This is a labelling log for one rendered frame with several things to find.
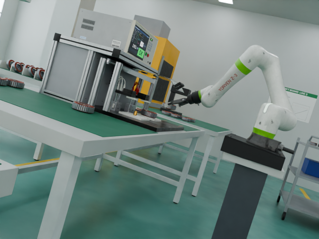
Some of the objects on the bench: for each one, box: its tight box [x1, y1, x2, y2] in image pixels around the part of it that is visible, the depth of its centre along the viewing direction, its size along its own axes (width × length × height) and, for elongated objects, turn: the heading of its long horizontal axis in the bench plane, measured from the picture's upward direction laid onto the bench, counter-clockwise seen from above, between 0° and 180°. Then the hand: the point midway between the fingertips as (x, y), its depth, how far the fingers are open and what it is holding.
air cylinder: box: [124, 103, 136, 113], centre depth 217 cm, size 5×8×6 cm
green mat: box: [0, 85, 159, 137], centre depth 147 cm, size 94×61×1 cm, turn 176°
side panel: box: [39, 40, 94, 104], centre depth 181 cm, size 28×3×32 cm, turn 176°
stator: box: [141, 109, 157, 119], centre depth 213 cm, size 11×11×4 cm
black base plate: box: [84, 103, 184, 132], centre depth 202 cm, size 47×64×2 cm
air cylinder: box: [110, 101, 122, 111], centre depth 194 cm, size 5×8×6 cm
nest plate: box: [119, 111, 150, 121], centre depth 190 cm, size 15×15×1 cm
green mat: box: [156, 116, 201, 131], centre depth 270 cm, size 94×61×1 cm, turn 176°
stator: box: [72, 101, 95, 114], centre depth 158 cm, size 11×11×4 cm
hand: (169, 105), depth 242 cm, fingers closed on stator, 11 cm apart
